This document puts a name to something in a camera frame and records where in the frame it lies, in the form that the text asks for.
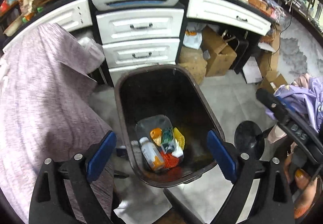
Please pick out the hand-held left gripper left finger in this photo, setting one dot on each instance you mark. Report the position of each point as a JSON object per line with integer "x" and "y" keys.
{"x": 101, "y": 155}

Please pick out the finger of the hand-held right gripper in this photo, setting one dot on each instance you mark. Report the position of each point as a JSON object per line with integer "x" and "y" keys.
{"x": 267, "y": 100}

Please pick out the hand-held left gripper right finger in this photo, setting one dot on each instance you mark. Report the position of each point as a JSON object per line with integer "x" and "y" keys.
{"x": 222, "y": 155}

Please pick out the small white wrapper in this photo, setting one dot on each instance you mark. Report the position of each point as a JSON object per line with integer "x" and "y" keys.
{"x": 178, "y": 153}

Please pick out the yellow foam fruit net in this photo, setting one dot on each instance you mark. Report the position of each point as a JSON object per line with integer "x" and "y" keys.
{"x": 179, "y": 138}

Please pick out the white bottle with orange label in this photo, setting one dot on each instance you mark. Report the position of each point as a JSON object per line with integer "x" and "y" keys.
{"x": 149, "y": 153}

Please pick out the orange foam fruit net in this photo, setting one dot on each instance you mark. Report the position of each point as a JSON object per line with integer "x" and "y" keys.
{"x": 169, "y": 162}

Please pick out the orange plastic piece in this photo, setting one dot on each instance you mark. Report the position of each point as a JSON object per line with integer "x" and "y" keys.
{"x": 156, "y": 134}

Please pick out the dark brown trash bin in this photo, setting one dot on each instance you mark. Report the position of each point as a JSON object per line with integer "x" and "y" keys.
{"x": 164, "y": 92}

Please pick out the person's right hand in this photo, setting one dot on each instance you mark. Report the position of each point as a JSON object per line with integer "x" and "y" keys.
{"x": 305, "y": 188}

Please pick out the black round base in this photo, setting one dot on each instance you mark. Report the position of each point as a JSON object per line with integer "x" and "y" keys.
{"x": 248, "y": 140}

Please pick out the cardboard box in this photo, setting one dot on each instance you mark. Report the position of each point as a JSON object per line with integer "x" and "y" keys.
{"x": 219, "y": 57}

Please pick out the purple striped tablecloth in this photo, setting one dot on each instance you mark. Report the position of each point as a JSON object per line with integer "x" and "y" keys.
{"x": 45, "y": 100}

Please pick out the white printed plastic bag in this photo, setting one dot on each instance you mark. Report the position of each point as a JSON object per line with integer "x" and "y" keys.
{"x": 193, "y": 39}

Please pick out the white desk drawer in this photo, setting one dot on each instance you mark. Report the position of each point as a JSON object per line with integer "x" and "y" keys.
{"x": 214, "y": 9}

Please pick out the white drawer cabinet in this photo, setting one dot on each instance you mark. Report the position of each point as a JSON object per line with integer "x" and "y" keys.
{"x": 116, "y": 21}

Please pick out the white low cabinet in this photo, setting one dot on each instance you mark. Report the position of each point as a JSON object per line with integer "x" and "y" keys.
{"x": 63, "y": 16}

